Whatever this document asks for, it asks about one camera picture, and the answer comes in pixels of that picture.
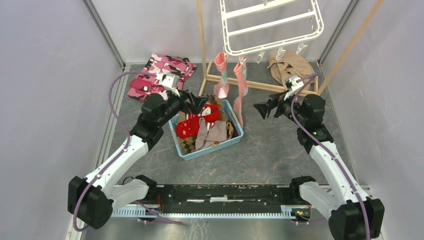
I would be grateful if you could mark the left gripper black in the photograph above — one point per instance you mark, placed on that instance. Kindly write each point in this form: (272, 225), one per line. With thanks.
(197, 103)

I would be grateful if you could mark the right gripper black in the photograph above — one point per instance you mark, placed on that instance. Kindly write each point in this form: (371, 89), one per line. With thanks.
(264, 108)

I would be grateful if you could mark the pink sock green patches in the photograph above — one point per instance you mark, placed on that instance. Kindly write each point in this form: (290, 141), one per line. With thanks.
(221, 89)

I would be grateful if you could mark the white clip hanger frame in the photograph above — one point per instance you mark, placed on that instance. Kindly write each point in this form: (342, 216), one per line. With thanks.
(269, 35)

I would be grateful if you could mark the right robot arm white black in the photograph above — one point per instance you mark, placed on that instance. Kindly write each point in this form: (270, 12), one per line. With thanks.
(349, 210)

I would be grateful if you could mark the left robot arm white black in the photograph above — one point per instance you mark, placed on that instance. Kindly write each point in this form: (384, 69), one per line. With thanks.
(94, 198)

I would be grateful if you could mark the wooden hanger stand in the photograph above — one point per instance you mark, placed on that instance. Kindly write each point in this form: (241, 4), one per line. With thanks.
(258, 85)

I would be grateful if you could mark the brown beige socks pile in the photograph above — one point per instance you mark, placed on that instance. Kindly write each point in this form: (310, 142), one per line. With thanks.
(209, 134)

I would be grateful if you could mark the red sock white stars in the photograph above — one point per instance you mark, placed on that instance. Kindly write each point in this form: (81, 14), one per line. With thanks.
(189, 123)

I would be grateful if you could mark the beige cloth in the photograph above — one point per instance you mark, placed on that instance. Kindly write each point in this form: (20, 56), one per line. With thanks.
(289, 65)

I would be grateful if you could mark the blue plastic basket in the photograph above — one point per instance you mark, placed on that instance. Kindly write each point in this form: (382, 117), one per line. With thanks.
(238, 133)

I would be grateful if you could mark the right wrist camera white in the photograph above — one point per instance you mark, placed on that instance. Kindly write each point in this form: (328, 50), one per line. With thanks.
(294, 84)

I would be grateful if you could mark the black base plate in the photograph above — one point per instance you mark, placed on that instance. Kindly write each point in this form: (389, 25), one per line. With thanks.
(223, 198)

